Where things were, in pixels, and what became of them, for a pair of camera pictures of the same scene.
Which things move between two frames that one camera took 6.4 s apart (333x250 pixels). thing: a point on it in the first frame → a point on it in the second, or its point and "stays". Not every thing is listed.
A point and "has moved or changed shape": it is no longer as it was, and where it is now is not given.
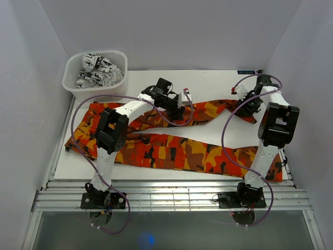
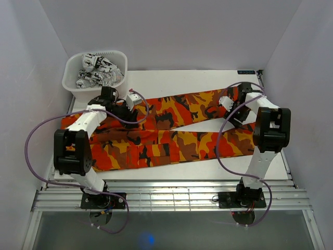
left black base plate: (117, 201) stays
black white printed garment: (98, 72) stays
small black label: (246, 72) stays
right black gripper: (247, 111) → (237, 124)
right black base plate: (230, 200) stays
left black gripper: (177, 116) → (128, 116)
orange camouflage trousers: (148, 150) has moved or changed shape
